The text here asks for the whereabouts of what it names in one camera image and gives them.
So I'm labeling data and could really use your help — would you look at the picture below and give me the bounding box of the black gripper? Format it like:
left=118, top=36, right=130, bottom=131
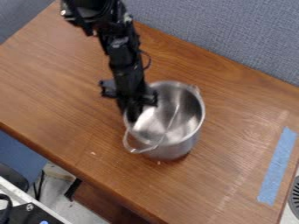
left=99, top=54, right=158, bottom=123

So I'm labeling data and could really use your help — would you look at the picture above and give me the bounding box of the stainless steel pot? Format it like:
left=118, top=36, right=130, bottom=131
left=123, top=80, right=206, bottom=161

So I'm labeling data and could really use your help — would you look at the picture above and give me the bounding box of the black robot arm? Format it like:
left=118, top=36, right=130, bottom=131
left=60, top=0, right=158, bottom=122

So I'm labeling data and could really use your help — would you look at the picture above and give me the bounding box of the black round chair base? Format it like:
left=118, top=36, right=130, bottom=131
left=0, top=163, right=30, bottom=192

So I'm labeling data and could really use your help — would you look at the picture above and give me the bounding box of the blue tape strip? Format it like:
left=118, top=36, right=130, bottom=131
left=256, top=127, right=298, bottom=206

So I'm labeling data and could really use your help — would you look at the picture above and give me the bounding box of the black device bottom left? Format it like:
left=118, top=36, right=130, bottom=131
left=0, top=193, right=64, bottom=224

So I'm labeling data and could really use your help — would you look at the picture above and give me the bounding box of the dark fan grille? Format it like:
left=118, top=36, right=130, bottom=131
left=288, top=176, right=299, bottom=220

